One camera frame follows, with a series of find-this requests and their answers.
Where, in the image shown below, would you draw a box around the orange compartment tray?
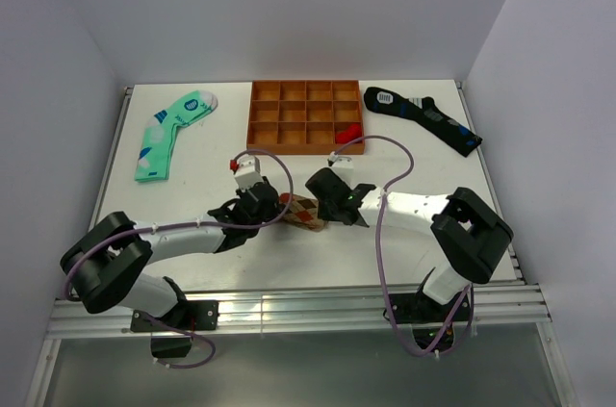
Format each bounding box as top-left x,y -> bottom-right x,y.
246,80 -> 365,155

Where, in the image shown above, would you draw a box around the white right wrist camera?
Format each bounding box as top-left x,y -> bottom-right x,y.
327,152 -> 354,186

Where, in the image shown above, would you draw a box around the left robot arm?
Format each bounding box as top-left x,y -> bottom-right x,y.
60,180 -> 283,329

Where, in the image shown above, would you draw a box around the brown argyle sock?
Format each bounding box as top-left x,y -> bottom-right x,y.
279,192 -> 328,232

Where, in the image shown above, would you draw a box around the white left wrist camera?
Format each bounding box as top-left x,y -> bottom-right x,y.
230,155 -> 264,191

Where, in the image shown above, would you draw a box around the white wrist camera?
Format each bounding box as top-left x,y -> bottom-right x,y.
230,155 -> 264,191
327,152 -> 354,186

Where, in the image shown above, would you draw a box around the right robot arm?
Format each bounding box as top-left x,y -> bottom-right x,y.
306,167 -> 514,320

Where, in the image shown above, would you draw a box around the red rolled sock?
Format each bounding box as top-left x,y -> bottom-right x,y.
335,123 -> 363,144

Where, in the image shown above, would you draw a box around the aluminium frame rail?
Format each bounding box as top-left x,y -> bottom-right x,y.
45,284 -> 552,340

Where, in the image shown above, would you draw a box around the black blue sock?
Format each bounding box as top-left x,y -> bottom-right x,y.
364,87 -> 482,157

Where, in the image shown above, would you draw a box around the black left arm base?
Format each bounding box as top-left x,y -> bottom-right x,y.
130,300 -> 218,369

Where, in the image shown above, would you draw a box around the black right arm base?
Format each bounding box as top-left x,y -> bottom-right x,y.
389,290 -> 475,355

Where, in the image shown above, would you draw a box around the mint green sock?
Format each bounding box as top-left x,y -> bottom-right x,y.
134,90 -> 218,183

